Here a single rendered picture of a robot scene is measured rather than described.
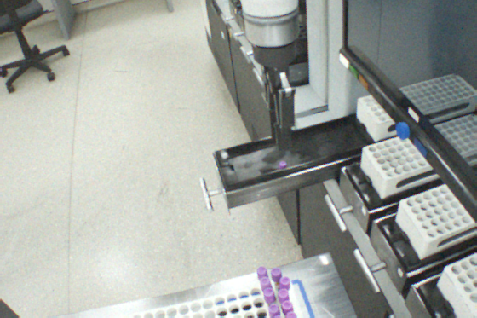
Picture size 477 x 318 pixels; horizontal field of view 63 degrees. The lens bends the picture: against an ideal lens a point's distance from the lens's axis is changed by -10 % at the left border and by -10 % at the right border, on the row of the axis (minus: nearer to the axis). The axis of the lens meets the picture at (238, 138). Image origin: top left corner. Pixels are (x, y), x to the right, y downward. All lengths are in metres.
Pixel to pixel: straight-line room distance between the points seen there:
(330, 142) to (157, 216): 1.16
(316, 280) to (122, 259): 1.26
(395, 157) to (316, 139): 0.20
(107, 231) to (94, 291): 0.31
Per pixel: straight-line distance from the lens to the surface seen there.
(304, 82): 1.29
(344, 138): 0.99
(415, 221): 0.77
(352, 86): 1.01
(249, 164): 0.94
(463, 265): 0.75
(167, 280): 1.75
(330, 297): 0.72
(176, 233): 1.88
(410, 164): 0.86
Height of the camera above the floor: 1.46
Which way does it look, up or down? 41 degrees down
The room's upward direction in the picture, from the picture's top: 9 degrees counter-clockwise
